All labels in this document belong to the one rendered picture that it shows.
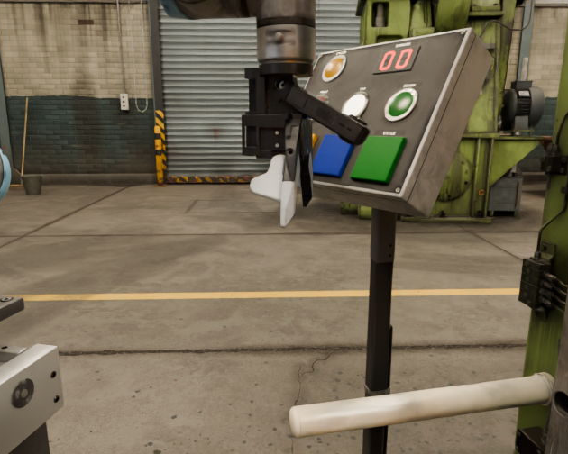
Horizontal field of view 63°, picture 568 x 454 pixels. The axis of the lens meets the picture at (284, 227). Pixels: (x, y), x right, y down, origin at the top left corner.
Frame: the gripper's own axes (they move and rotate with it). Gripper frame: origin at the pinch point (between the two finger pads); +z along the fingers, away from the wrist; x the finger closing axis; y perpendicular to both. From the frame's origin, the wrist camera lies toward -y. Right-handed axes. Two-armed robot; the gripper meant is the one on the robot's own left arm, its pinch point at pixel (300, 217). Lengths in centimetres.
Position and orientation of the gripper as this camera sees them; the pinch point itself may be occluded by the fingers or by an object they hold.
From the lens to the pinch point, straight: 64.6
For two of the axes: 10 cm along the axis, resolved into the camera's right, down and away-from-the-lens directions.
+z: 0.0, 9.8, 2.2
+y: -9.7, -0.5, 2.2
